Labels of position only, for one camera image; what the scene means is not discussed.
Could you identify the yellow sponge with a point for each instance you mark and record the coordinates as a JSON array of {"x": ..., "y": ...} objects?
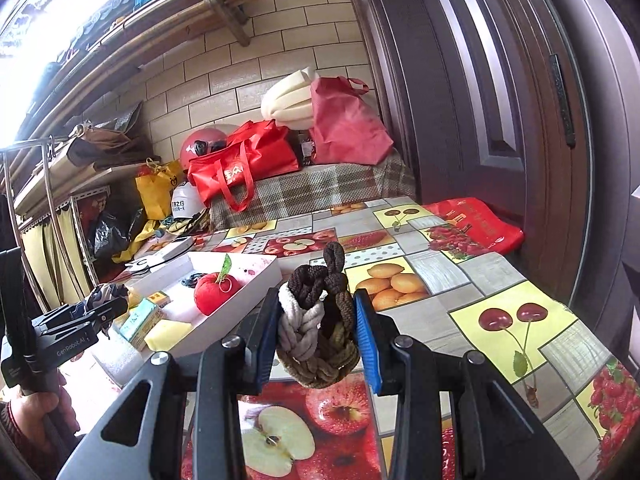
[{"x": 165, "y": 334}]

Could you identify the yellow tissue pack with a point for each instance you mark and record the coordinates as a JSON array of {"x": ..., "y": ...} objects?
[{"x": 160, "y": 299}]

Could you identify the dark purple door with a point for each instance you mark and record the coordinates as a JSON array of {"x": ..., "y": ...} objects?
[{"x": 466, "y": 91}]

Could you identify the red plush apple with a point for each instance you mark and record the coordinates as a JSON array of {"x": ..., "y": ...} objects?
[{"x": 214, "y": 289}]

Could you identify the black white patterned cloth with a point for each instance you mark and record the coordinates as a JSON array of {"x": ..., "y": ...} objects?
[{"x": 104, "y": 293}]

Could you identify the white remote device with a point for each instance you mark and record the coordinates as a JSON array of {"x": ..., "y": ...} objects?
[{"x": 164, "y": 253}]

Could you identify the braided rope knot toy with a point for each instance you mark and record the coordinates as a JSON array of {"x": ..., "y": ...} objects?
[{"x": 316, "y": 331}]

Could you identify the white helmet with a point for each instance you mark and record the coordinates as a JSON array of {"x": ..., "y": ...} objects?
[{"x": 185, "y": 201}]

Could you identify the red plastic bag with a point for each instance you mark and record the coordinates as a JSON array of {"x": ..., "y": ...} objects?
[{"x": 476, "y": 219}]

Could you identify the white shallow box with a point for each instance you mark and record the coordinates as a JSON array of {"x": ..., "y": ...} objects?
[{"x": 256, "y": 273}]

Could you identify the red tote bag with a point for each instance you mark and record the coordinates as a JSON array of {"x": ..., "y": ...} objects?
[{"x": 254, "y": 152}]

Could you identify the left hand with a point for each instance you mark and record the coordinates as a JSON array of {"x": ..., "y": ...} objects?
[{"x": 30, "y": 411}]

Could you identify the dark red fabric bag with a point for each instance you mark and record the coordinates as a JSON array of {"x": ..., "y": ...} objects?
[{"x": 344, "y": 127}]

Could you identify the yellow bag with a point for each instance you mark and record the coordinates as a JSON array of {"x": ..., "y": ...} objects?
[{"x": 155, "y": 183}]

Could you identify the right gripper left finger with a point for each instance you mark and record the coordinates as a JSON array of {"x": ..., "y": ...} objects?
[{"x": 261, "y": 342}]

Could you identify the blue tissue pack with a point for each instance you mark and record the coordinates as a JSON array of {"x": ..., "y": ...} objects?
[{"x": 140, "y": 321}]

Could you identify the left forearm green sleeve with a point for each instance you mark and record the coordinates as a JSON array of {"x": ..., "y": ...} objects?
[{"x": 20, "y": 459}]

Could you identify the black plastic bag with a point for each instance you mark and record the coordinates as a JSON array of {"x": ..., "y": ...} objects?
[{"x": 109, "y": 235}]

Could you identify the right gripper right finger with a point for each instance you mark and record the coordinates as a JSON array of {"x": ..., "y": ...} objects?
[{"x": 375, "y": 334}]

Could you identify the red helmet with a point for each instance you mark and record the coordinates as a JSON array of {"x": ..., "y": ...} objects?
[{"x": 201, "y": 142}]

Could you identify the door handle black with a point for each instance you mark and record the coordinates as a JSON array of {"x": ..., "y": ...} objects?
[{"x": 563, "y": 102}]

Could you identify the metal shelf rack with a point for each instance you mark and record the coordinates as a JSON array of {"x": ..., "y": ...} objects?
[{"x": 70, "y": 199}]

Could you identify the fruit pattern tablecloth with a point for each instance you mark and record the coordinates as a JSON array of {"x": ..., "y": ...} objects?
[{"x": 440, "y": 288}]

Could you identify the plaid covered bench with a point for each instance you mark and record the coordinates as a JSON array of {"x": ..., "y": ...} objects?
[{"x": 317, "y": 187}]

